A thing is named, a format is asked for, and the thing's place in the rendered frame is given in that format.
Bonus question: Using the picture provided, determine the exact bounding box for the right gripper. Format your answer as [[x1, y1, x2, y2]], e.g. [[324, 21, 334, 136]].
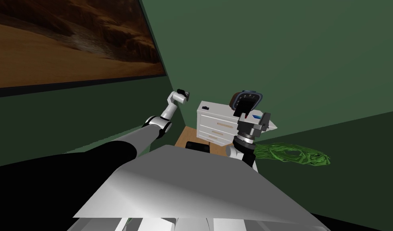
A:
[[233, 96, 259, 119]]

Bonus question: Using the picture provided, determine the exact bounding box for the blue and brown round object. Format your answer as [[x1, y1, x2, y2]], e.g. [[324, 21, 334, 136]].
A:
[[229, 90, 265, 111]]

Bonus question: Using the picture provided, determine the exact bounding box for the white chest of drawers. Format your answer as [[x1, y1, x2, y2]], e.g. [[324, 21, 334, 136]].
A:
[[196, 100, 278, 148]]

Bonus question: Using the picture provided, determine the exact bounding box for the green leafy plant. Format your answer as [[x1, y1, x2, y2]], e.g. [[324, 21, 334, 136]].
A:
[[253, 142, 331, 167]]

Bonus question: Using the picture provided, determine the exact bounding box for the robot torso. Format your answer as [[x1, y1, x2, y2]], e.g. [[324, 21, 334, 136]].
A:
[[67, 141, 332, 231]]

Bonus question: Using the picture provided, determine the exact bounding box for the brown desert landscape picture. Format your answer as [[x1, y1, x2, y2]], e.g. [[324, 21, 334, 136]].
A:
[[0, 0, 167, 99]]

